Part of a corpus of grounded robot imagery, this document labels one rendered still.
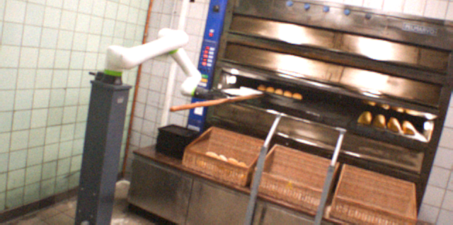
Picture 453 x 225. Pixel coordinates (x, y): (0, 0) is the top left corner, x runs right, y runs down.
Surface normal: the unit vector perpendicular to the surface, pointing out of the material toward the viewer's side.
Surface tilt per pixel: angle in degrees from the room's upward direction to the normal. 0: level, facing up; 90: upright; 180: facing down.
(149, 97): 90
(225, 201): 90
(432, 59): 70
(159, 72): 90
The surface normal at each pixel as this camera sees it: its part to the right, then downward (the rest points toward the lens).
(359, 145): -0.34, -0.27
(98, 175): -0.33, 0.05
